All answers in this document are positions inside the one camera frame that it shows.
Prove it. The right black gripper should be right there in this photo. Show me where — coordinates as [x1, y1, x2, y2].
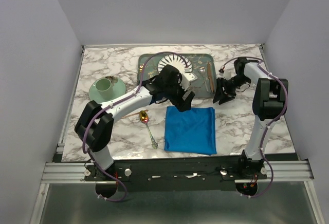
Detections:
[212, 75, 250, 105]

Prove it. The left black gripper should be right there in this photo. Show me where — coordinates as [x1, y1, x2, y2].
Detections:
[164, 76, 195, 113]

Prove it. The blue cloth napkin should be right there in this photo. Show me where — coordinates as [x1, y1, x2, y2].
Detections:
[164, 106, 217, 155]

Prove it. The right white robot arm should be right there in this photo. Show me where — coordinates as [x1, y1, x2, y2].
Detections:
[213, 57, 288, 179]

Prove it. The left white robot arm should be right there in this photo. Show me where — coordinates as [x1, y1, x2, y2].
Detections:
[75, 65, 197, 180]

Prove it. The white blue striped plate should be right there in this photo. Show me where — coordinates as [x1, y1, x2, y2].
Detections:
[157, 54, 193, 73]

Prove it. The silver spoon on tray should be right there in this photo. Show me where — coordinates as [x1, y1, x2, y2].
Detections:
[198, 66, 209, 92]

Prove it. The green floral serving tray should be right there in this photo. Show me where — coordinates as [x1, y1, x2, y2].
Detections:
[137, 53, 216, 98]

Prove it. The copper fork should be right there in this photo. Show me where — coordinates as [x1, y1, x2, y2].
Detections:
[122, 109, 149, 119]

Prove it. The iridescent gold spoon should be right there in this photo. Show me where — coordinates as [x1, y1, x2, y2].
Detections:
[139, 110, 158, 149]

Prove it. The green saucer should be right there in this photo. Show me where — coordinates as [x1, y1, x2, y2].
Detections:
[88, 76, 126, 103]

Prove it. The green cup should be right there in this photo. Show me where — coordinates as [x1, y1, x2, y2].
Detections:
[95, 78, 113, 100]

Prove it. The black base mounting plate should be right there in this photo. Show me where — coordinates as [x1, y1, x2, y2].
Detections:
[86, 156, 267, 192]

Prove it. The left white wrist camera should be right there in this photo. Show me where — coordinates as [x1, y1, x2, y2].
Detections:
[180, 72, 197, 91]

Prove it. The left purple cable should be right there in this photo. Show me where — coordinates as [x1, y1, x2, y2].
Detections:
[82, 51, 191, 202]

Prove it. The gold fork green handle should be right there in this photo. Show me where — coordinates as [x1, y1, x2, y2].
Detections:
[137, 64, 143, 81]

